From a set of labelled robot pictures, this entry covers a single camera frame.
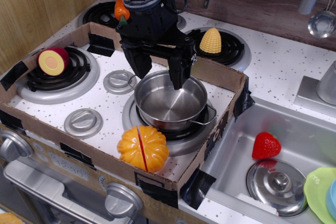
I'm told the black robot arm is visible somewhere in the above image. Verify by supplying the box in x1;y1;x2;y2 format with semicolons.
116;0;196;90

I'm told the back right stove burner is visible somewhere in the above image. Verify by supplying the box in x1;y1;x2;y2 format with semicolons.
187;28;251;71

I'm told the front left stove burner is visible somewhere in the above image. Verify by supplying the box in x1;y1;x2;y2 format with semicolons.
17;46;100;105

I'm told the silver oven knob right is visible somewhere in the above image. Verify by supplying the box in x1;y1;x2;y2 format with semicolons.
104;183;143;219

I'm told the silver faucet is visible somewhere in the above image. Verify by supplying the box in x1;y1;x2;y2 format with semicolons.
295;0;335;116

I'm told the steel pot lid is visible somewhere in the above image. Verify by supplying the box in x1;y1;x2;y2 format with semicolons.
246;159;308;217

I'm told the silver stovetop knob lower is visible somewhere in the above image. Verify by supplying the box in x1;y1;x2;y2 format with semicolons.
64;108;103;139

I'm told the green plastic plate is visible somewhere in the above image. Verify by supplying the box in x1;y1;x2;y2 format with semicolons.
303;167;335;223

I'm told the red toy strawberry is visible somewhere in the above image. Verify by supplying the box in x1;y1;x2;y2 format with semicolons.
252;132;282;159

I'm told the stove burner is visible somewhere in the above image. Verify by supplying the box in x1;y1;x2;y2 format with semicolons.
17;46;100;105
76;2;119;28
187;28;251;71
122;95;216;157

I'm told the front right stove burner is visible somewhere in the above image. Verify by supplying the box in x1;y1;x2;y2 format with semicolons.
122;95;216;157

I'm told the silver oven door handle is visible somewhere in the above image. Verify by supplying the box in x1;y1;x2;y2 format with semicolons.
4;161;133;223

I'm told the orange toy carrot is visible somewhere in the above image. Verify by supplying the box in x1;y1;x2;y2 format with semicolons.
114;0;130;25

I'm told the silver oven knob left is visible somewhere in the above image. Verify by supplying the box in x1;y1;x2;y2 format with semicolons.
1;130;34;162

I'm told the back left stove burner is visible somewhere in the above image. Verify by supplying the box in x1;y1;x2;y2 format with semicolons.
76;2;119;28

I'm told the cardboard fence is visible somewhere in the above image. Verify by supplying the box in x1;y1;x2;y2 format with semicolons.
1;23;253;209

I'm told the blue plastic bowl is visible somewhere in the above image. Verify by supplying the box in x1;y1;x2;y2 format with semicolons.
325;180;336;219

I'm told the orange toy pumpkin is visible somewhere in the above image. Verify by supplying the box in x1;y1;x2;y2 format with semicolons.
117;125;170;173

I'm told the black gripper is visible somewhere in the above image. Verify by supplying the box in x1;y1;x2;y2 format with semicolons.
117;0;194;90

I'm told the silver oven knob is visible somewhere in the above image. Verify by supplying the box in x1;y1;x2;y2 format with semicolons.
104;183;143;219
1;130;34;162

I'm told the silver stovetop knob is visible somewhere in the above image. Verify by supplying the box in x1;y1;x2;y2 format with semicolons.
64;108;103;139
103;70;138;94

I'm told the orange toy bottom corner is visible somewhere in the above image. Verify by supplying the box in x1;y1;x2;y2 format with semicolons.
0;212;23;224

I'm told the silver stovetop knob upper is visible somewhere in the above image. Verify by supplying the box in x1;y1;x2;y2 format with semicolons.
103;70;138;94

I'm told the stainless steel pot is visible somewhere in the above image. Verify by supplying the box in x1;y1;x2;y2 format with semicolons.
129;70;216;132

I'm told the hanging steel ladle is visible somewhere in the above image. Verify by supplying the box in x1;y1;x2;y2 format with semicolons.
308;0;335;39

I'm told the silver sink basin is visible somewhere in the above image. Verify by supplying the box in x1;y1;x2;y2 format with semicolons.
202;99;335;223

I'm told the yellow toy corn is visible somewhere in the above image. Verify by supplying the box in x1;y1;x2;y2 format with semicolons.
200;28;222;54

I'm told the red yellow toy fruit half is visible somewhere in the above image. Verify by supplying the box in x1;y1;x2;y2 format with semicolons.
38;47;70;76

